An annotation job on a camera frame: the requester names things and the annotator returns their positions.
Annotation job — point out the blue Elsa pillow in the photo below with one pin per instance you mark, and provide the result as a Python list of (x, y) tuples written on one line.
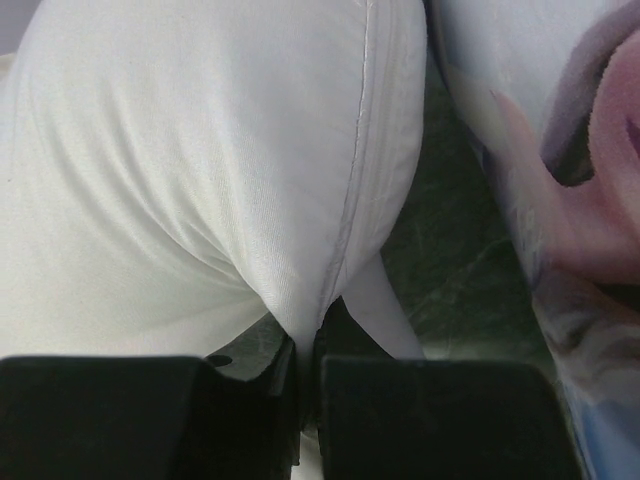
[(549, 92)]

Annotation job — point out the white pillow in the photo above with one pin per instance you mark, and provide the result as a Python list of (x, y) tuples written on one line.
[(173, 171)]

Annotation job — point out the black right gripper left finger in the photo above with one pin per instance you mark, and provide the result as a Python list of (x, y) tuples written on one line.
[(231, 415)]

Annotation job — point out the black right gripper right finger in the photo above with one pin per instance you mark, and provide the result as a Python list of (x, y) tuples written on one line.
[(382, 418)]

